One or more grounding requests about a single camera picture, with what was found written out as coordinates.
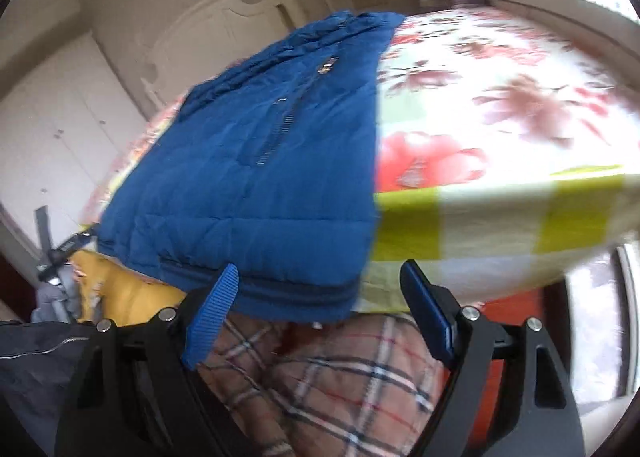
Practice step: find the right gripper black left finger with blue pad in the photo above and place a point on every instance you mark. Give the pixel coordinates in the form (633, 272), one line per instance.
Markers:
(136, 391)

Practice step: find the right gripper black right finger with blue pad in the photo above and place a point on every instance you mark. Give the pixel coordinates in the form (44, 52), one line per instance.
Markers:
(535, 412)

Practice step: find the blue quilted down jacket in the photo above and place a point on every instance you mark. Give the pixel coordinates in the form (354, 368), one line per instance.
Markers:
(270, 167)

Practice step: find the yellow garment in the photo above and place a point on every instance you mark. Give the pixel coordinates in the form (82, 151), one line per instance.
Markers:
(108, 290)

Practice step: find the dark navy garment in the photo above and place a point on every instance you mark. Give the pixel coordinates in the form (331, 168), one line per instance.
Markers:
(37, 363)

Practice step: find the white wardrobe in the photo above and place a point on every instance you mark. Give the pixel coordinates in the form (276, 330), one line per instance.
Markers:
(62, 127)

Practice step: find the plaid trousers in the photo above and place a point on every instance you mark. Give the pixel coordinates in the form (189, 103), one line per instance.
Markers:
(363, 387)

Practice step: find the floral bed sheet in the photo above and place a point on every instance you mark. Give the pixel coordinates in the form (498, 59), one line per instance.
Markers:
(504, 156)

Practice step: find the white wooden headboard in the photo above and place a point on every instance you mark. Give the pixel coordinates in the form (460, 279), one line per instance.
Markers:
(210, 36)

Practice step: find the white window sill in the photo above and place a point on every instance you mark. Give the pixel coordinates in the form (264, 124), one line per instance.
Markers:
(599, 31)

